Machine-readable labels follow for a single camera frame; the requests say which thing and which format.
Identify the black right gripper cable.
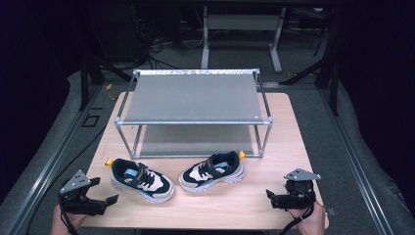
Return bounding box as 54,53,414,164
278,187,317,235

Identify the black metal stand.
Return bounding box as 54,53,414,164
279,8,341,117
78,53,132,112

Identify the grey metal two-tier shoe rack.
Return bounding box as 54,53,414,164
114,68,274,161

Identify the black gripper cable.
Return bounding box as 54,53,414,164
58,194,80,235
278,187,317,235

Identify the navy and white child's sneaker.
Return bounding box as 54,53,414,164
178,150,247,194
104,158,176,205

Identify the aluminium floor rail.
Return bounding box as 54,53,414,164
5,83,103,235
317,87,395,235

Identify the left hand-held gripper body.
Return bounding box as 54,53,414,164
59,168,108,216

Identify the yellow cable plug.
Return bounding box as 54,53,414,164
104,83,117,102

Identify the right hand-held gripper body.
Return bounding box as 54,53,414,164
278,167,322,211

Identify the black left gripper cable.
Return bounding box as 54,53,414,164
58,194,80,235

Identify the grey metal desk frame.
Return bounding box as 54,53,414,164
200,4,288,74

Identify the black floor cable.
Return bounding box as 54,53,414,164
24,125,109,235

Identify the person's left hand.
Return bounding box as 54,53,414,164
50,204,88,235

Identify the black cable bundle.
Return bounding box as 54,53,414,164
130,30,204,71

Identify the person's right hand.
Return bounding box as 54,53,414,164
286,200,327,235

